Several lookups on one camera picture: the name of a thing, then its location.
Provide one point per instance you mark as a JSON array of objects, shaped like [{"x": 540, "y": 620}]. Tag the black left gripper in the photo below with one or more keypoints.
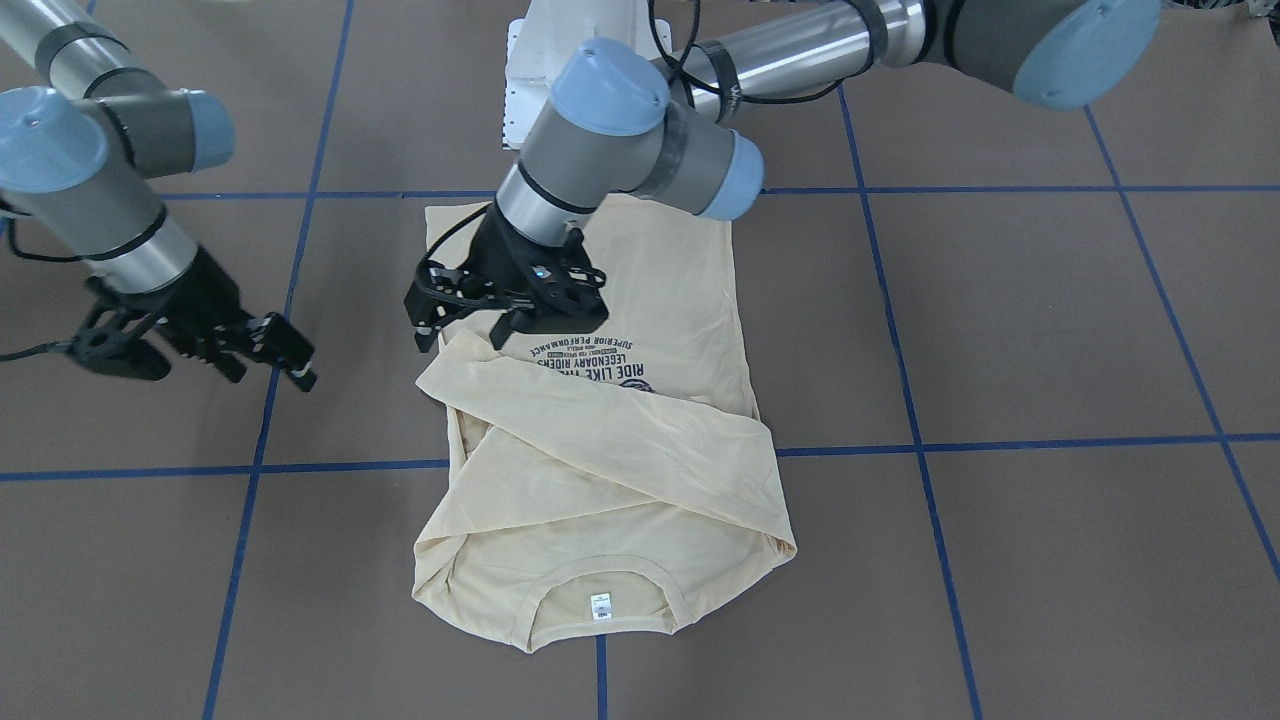
[{"x": 492, "y": 255}]

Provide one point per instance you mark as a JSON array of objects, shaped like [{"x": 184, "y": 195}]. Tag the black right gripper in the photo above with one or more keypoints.
[{"x": 203, "y": 303}]

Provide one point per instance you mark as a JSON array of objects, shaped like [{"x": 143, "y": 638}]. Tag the pale yellow long-sleeve shirt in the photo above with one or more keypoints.
[{"x": 620, "y": 480}]

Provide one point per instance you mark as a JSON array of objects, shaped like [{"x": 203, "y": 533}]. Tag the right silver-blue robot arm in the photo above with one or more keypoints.
[{"x": 79, "y": 152}]

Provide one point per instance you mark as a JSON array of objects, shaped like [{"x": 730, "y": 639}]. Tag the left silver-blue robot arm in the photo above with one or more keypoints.
[{"x": 659, "y": 129}]

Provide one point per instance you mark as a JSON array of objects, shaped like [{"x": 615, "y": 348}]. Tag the brown gridded table mat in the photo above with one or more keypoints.
[{"x": 1020, "y": 367}]

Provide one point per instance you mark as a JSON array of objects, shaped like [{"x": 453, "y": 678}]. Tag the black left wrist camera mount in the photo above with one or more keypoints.
[{"x": 438, "y": 296}]

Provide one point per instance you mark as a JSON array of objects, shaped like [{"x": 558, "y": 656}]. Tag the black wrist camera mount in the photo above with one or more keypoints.
[
  {"x": 111, "y": 341},
  {"x": 438, "y": 296}
]

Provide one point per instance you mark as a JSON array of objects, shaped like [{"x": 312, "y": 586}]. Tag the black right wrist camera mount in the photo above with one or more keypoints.
[{"x": 111, "y": 341}]

